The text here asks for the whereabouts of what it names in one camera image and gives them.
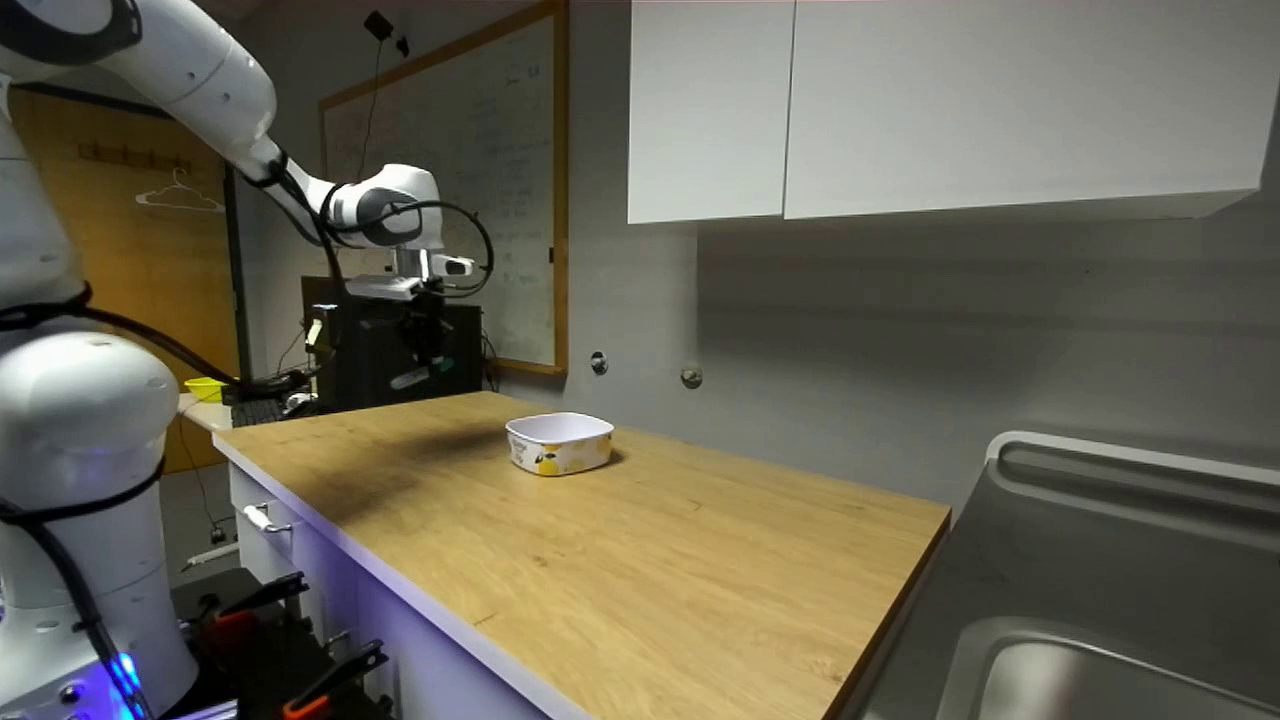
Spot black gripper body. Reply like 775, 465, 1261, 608
384, 292, 457, 343

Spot white bowl with lemon print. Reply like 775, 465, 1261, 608
502, 408, 621, 481

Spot black equipment box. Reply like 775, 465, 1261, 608
300, 275, 488, 414

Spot wood framed whiteboard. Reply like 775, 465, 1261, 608
316, 0, 577, 393

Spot small yellow object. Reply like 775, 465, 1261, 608
178, 370, 233, 408

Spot black orange clamp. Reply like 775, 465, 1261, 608
197, 570, 311, 638
277, 635, 393, 720

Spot wooden door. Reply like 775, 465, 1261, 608
7, 83, 249, 481

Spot stainless steel sink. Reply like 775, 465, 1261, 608
836, 422, 1280, 720

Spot wrist mounted camera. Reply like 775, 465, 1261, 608
420, 248, 485, 287

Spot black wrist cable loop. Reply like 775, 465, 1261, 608
395, 196, 500, 301

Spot silver drawer handle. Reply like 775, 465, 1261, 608
234, 498, 295, 539

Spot wire clothes hanger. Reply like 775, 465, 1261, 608
132, 168, 227, 219

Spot narrow white wall cabinet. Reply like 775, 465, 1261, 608
623, 0, 800, 228

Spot wide white wall cabinet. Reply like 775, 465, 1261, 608
781, 0, 1280, 223

